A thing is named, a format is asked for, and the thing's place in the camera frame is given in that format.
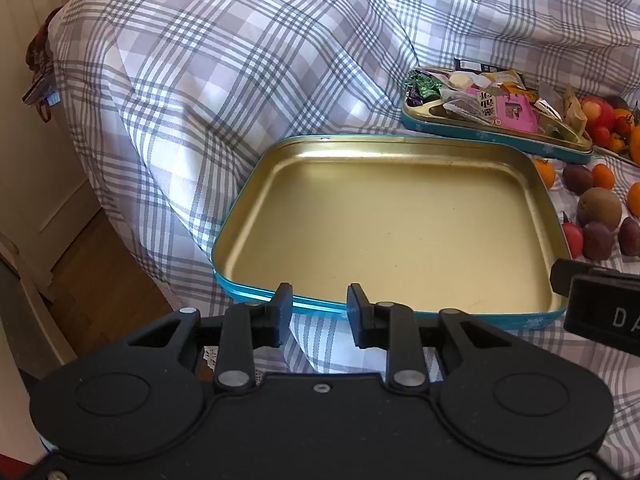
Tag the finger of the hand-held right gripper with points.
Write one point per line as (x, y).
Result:
(564, 275)

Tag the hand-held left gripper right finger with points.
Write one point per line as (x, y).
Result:
(357, 317)

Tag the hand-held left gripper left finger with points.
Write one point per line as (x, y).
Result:
(281, 317)

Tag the purple passion fruit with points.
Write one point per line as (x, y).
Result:
(631, 237)
(597, 241)
(578, 180)

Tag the brown kiwi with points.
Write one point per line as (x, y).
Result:
(600, 208)

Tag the small tangerine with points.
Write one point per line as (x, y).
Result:
(546, 172)
(617, 144)
(603, 176)
(634, 205)

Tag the blue tin tray gold inside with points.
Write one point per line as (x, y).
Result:
(400, 220)

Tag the red cherry tomato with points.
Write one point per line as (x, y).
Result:
(624, 125)
(601, 136)

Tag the large orange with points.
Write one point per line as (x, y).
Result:
(635, 144)

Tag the brown paper packet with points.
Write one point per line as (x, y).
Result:
(575, 110)

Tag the red yellow apple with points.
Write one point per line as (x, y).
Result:
(600, 112)

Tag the blue tin with snacks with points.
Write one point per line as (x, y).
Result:
(475, 133)

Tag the pink snack packet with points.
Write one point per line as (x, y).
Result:
(507, 110)

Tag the dark brown round fruit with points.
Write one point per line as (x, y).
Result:
(620, 102)

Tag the clear red snack packet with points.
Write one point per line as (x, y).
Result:
(460, 107)

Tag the yellow snack packet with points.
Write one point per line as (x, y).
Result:
(507, 77)

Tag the white round candy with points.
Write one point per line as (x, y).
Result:
(462, 80)

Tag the black snack packet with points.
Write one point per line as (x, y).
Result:
(472, 65)

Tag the green foil candy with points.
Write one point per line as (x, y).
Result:
(422, 85)

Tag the grey plaid blanket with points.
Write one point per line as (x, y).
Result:
(225, 60)

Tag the white panelled door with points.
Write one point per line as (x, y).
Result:
(30, 170)

